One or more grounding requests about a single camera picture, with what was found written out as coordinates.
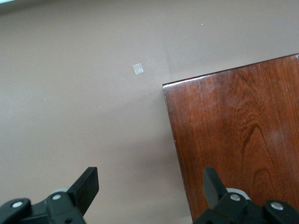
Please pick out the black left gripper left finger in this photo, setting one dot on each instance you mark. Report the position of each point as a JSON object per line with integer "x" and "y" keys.
{"x": 80, "y": 189}

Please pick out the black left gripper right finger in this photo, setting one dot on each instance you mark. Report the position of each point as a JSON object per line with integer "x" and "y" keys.
{"x": 212, "y": 186}

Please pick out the dark red wooden board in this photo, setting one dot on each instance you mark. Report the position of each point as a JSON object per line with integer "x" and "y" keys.
{"x": 233, "y": 128}

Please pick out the small clear tape piece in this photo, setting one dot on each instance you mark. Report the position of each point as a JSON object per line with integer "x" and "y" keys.
{"x": 138, "y": 69}

